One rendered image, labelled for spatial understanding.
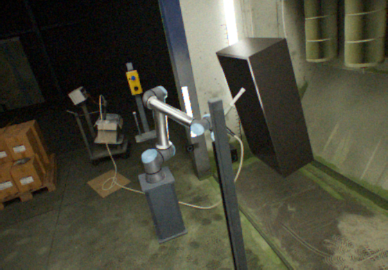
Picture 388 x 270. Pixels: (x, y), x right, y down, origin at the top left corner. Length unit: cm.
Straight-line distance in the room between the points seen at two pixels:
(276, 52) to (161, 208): 170
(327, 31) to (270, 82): 132
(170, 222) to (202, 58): 178
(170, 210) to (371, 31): 246
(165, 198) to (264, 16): 232
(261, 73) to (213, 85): 114
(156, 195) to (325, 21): 251
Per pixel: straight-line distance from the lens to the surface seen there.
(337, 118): 349
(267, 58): 218
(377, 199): 309
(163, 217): 272
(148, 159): 245
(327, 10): 337
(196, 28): 309
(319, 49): 342
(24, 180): 455
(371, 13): 296
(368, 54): 301
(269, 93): 224
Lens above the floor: 197
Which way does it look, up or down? 21 degrees down
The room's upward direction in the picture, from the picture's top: 11 degrees counter-clockwise
